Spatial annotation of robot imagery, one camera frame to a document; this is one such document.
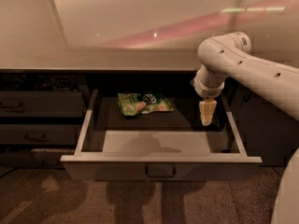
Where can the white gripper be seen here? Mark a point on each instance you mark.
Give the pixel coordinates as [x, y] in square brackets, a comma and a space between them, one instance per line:
[209, 91]

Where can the grey drawer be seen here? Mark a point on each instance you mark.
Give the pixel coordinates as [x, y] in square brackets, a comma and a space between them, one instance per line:
[41, 104]
[166, 146]
[34, 158]
[24, 134]

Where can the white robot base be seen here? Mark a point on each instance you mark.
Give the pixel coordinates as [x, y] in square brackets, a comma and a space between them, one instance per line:
[286, 209]

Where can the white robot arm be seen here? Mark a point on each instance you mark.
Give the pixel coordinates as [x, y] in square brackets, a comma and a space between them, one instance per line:
[229, 55]

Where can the green snack bag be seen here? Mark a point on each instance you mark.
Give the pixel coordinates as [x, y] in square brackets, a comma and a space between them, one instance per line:
[132, 104]

